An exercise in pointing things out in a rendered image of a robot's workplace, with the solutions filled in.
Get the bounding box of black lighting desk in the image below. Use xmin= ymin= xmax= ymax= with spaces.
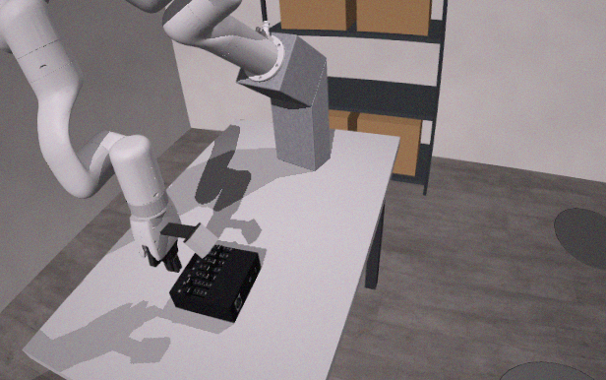
xmin=169 ymin=245 xmax=261 ymax=323

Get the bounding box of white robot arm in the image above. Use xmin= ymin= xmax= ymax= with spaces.
xmin=0 ymin=0 xmax=285 ymax=258

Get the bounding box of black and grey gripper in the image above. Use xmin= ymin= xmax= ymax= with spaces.
xmin=130 ymin=195 xmax=182 ymax=273

